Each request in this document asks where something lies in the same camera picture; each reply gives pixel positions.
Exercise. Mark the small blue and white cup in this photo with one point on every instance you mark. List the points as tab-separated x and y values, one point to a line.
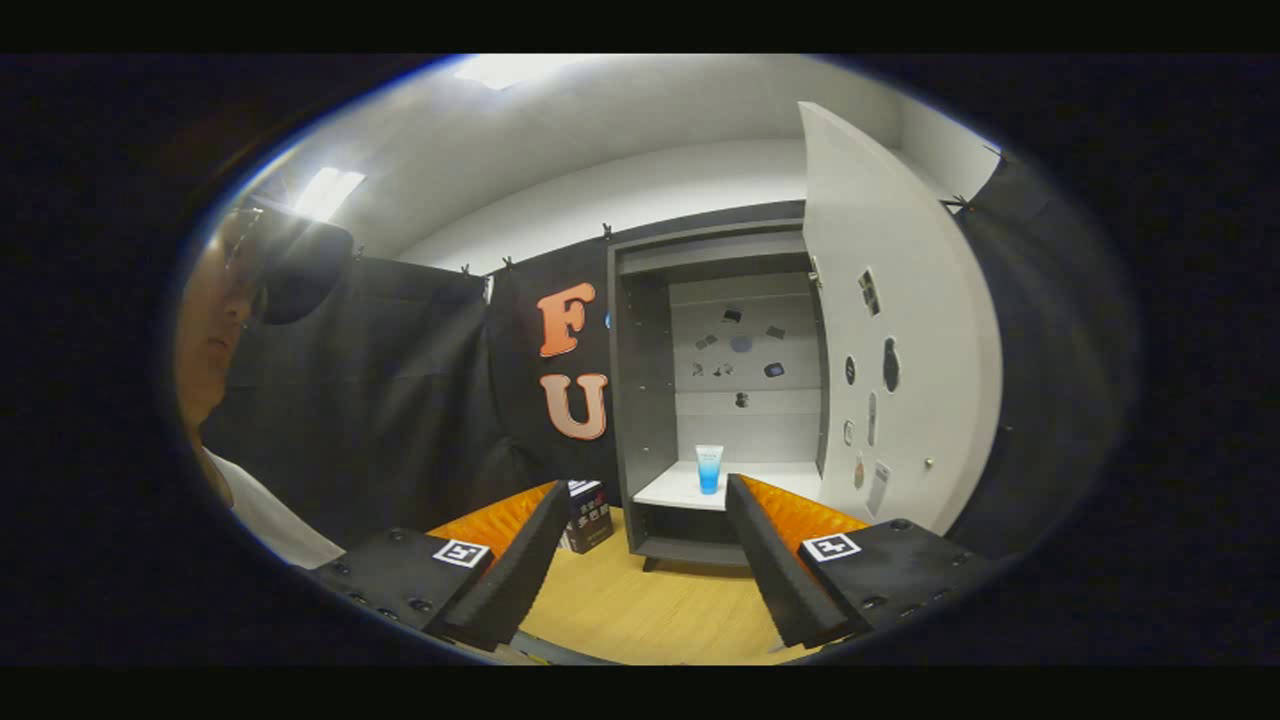
709	468

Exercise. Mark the rectangular ceiling light panel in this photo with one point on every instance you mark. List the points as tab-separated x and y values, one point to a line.
328	192

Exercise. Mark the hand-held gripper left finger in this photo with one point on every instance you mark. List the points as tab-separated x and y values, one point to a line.
520	560

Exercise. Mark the person's black cap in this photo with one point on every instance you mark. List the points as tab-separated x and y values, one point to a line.
300	260

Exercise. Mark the person's white shirt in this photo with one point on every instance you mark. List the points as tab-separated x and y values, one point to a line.
270	520

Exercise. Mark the person's head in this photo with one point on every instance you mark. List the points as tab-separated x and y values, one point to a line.
205	330

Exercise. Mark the black backdrop cloth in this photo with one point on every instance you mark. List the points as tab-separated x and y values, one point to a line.
400	400

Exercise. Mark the white cabinet door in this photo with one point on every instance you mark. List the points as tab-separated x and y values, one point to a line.
930	300

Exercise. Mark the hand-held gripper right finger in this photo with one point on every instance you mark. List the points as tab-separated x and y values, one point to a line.
775	560

